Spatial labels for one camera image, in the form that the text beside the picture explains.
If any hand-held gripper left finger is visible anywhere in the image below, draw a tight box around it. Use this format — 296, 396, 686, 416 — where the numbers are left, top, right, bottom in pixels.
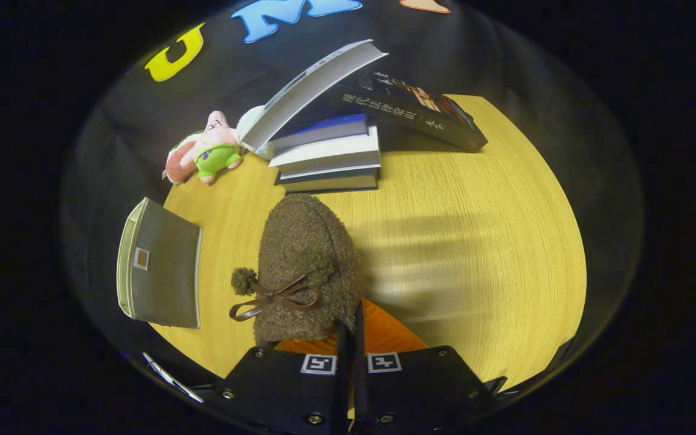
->
215, 320, 352, 435

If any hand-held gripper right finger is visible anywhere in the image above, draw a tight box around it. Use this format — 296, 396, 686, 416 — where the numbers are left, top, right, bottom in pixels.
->
354, 299, 494, 435

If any brown fuzzy shoe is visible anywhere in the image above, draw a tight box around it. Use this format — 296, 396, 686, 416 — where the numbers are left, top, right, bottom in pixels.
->
229, 193, 362, 347

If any grey fabric storage box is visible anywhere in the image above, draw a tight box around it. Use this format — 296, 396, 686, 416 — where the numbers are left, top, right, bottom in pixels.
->
117, 197, 204, 330

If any dark grey book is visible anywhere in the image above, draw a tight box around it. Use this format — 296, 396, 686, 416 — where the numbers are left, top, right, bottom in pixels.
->
274, 168, 380, 194

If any blue book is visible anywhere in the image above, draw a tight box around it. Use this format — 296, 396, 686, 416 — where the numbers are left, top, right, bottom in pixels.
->
268, 114, 370, 156

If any pink starfish plush toy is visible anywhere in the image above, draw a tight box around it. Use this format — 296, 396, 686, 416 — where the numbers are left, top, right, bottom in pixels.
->
182, 111, 244, 184

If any watermelon slice plush toy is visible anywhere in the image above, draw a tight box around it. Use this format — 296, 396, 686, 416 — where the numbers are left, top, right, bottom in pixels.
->
163, 136, 204, 185

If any white plush toy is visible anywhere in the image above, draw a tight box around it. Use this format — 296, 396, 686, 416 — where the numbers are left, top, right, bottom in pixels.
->
236, 106, 267, 143

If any black cover book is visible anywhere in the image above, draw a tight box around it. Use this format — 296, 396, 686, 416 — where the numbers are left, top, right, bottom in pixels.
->
342, 71, 489, 152

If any white cover book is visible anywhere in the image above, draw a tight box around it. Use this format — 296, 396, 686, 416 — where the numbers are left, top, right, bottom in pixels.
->
240, 39, 389, 159

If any black backdrop cloth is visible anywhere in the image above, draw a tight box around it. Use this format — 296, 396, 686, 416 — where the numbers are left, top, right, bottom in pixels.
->
61, 0, 645, 393

